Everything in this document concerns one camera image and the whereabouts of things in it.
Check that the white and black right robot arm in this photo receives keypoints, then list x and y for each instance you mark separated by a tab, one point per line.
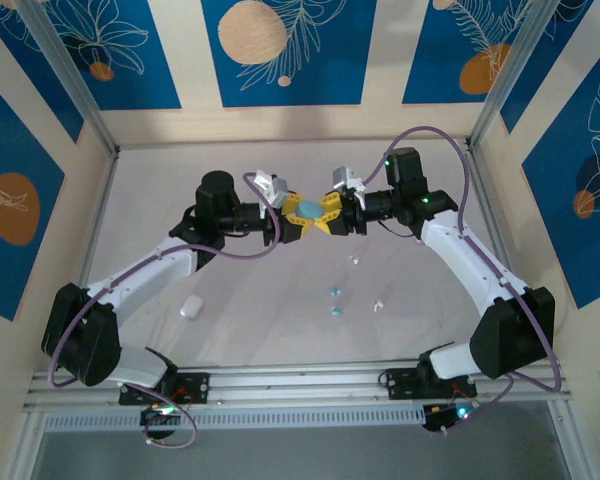
450	260

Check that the white earbud charging case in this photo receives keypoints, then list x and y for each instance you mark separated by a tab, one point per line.
191	306

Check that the blue earbud charging case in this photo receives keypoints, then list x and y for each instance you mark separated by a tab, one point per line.
310	210

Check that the white earbud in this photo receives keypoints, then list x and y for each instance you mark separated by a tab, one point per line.
354	259
378	305

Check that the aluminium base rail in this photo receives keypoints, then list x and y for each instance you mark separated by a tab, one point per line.
290	380

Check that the aluminium frame post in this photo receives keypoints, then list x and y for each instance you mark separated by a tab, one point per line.
510	70
65	70

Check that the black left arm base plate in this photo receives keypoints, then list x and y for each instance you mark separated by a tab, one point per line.
195	387

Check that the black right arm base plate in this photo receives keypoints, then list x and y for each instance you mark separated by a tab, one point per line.
400	385

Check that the blue earbud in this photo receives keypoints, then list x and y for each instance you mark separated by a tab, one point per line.
335	290
336	311

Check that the aluminium side rail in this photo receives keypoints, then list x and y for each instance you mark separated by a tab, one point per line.
482	200
102	210

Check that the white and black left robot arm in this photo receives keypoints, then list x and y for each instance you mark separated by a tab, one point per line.
145	280

